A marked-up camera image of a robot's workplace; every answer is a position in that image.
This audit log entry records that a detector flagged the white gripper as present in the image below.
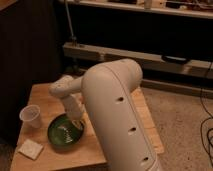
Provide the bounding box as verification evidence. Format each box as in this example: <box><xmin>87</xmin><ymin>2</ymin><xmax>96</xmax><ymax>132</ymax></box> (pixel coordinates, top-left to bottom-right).
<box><xmin>63</xmin><ymin>95</ymin><xmax>83</xmax><ymax>127</ymax></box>

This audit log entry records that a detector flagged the green ceramic bowl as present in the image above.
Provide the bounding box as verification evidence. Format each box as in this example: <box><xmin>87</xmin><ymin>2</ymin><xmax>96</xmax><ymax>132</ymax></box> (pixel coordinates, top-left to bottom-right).
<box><xmin>47</xmin><ymin>114</ymin><xmax>84</xmax><ymax>148</ymax></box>

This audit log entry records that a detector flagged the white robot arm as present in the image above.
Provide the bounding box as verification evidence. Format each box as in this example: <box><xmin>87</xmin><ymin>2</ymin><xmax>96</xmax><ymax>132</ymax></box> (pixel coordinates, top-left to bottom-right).
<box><xmin>49</xmin><ymin>59</ymin><xmax>163</xmax><ymax>171</ymax></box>

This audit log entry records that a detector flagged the clear plastic cup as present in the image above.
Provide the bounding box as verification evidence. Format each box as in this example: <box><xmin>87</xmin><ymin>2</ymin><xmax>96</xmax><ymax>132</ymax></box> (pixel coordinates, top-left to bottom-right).
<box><xmin>19</xmin><ymin>105</ymin><xmax>42</xmax><ymax>128</ymax></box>

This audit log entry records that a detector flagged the metal pole stand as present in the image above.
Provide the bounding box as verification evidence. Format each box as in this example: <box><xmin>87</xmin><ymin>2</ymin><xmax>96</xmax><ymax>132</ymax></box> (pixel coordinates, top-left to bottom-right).
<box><xmin>64</xmin><ymin>0</ymin><xmax>78</xmax><ymax>46</ymax></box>

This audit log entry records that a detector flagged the black device on shelf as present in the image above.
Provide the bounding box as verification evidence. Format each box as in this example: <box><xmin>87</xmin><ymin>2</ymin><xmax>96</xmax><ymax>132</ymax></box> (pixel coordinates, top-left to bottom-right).
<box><xmin>161</xmin><ymin>55</ymin><xmax>190</xmax><ymax>65</ymax></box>

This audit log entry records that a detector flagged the wooden shelf unit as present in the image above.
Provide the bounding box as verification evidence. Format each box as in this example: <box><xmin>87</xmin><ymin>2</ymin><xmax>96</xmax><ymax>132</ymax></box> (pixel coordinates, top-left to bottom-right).
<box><xmin>63</xmin><ymin>0</ymin><xmax>213</xmax><ymax>99</ymax></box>

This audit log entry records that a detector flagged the black cable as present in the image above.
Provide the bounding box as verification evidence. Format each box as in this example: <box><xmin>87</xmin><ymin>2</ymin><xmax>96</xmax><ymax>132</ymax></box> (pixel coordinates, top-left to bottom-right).
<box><xmin>199</xmin><ymin>60</ymin><xmax>213</xmax><ymax>158</ymax></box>

